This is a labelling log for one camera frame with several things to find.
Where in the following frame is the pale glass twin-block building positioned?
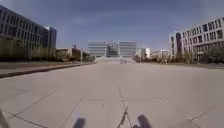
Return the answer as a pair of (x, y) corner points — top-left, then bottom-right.
(87, 40), (137, 60)

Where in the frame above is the grey concrete slab plaza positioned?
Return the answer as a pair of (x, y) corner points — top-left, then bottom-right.
(0, 58), (224, 128)

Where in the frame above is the distant white building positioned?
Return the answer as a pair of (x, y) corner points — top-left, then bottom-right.
(134, 47), (152, 61)

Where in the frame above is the pale pole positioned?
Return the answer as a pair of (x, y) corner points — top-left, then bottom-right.
(79, 48), (84, 64)

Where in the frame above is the low tan building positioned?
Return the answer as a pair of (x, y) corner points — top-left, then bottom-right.
(55, 44), (88, 62)

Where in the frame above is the distant pale building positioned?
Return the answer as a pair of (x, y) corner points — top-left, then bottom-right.
(151, 49), (172, 62)

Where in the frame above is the robot's own part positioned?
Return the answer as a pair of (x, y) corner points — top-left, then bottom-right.
(72, 117), (87, 128)
(137, 114), (153, 128)

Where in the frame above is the grey side pavement strip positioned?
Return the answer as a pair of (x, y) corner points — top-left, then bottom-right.
(0, 61), (92, 76)

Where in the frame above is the dark kerb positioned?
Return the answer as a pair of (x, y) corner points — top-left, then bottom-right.
(0, 61), (98, 80)

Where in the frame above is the long white building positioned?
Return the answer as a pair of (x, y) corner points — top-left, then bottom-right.
(169, 17), (224, 64)

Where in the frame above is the dark glass building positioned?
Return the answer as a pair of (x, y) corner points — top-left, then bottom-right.
(0, 4), (58, 54)

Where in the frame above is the row of trees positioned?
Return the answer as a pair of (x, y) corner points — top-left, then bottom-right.
(173, 45), (224, 65)
(0, 34), (57, 63)

